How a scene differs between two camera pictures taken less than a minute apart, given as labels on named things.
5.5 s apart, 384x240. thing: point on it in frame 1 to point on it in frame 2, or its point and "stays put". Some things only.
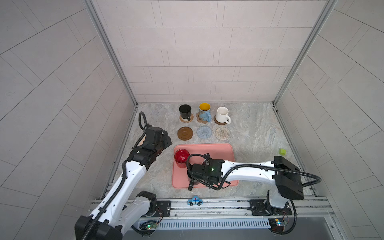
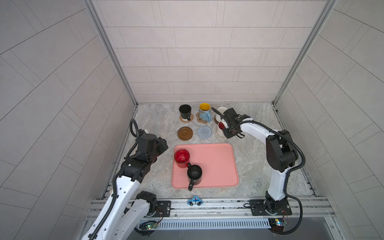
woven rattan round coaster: [185, 120] stays put
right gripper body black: [206, 180] to [229, 131]
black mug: [185, 110] stays put
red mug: [181, 157] stays put
